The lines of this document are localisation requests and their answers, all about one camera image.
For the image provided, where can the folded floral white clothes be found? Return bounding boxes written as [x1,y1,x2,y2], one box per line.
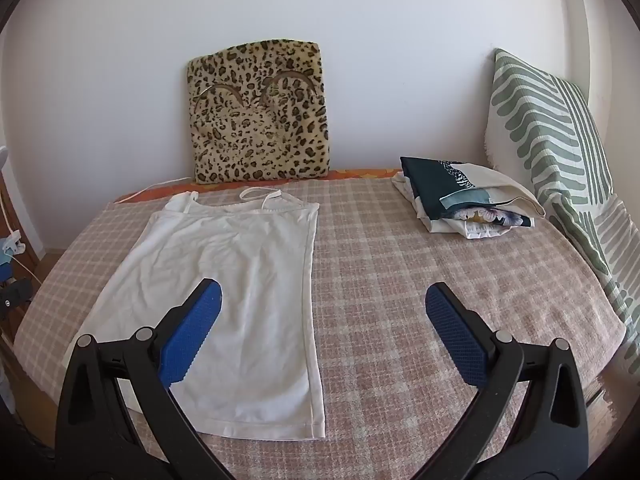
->
[392,171,535,240]

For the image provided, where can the pink plaid bed blanket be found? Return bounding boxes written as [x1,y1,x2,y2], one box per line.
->
[13,174,627,464]

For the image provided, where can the blue chair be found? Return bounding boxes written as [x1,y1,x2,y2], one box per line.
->
[0,230,26,282]

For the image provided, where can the dark teal printed tote bag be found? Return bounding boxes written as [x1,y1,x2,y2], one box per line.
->
[400,156,546,228]

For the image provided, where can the green leaf pattern pillow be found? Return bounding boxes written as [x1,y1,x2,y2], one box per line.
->
[485,49,639,375]

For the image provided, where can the leopard print cushion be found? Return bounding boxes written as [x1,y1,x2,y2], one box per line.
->
[186,39,330,184]

